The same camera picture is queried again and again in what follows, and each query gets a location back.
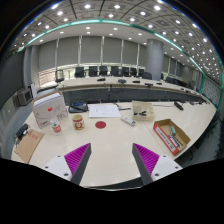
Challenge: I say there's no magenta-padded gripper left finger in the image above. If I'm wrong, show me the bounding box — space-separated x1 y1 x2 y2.
43 142 92 186

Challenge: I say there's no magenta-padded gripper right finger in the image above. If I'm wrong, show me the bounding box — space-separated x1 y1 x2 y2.
132 143 184 186

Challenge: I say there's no clear red-capped water bottle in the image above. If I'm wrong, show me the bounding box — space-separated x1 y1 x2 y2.
49 117 63 136

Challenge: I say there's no red-edged open cardboard box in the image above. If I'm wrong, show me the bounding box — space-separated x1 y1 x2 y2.
152 118 192 157

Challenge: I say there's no red floral ceramic mug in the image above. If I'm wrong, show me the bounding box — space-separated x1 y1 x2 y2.
72 113 85 131

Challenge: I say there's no flat round red coaster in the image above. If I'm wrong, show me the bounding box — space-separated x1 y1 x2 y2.
94 120 107 130

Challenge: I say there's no white power strip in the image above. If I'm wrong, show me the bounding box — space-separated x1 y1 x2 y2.
120 115 137 127

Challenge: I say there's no brown paper envelope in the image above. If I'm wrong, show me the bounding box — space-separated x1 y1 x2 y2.
15 129 45 164

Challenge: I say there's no white desk organizer box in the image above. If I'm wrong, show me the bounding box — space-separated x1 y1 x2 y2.
131 100 156 122

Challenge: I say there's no white printed paper sheet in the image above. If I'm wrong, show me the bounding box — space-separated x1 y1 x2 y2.
88 103 122 119

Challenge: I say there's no white copy paper box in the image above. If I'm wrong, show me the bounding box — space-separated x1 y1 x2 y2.
31 91 69 130

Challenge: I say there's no black desk microphone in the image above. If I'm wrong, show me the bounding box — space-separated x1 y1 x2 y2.
173 101 185 112

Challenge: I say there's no black power adapter bundle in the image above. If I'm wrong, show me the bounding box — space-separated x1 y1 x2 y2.
13 123 31 141

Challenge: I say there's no long curved conference desk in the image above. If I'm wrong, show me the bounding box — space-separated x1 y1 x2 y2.
56 76 208 104

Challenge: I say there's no grey box cabinet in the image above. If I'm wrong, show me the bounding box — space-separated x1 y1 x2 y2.
16 88 33 107

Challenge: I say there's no row of black office chairs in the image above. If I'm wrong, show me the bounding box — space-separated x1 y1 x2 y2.
73 65 153 80

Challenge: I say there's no group of ceiling lights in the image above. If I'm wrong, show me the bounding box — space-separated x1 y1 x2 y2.
13 1 221 78

